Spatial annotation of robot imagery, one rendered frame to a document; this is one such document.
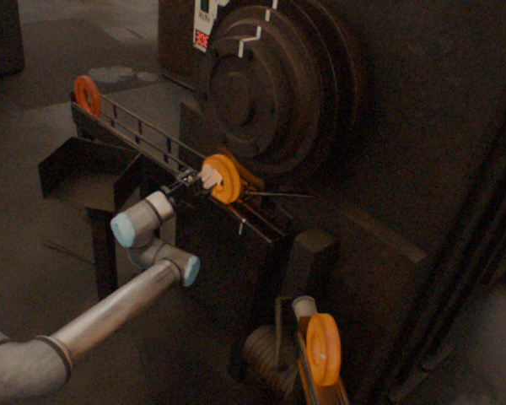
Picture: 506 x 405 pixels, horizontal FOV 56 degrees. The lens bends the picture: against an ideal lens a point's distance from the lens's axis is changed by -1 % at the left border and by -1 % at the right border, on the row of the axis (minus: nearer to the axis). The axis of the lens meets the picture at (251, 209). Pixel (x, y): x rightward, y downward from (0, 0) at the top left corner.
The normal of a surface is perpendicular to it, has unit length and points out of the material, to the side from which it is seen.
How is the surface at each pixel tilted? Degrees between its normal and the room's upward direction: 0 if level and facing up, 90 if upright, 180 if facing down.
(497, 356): 0
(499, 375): 0
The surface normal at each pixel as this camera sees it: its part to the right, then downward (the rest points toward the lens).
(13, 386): 0.31, 0.15
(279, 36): -0.04, -0.38
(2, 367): 0.23, -0.43
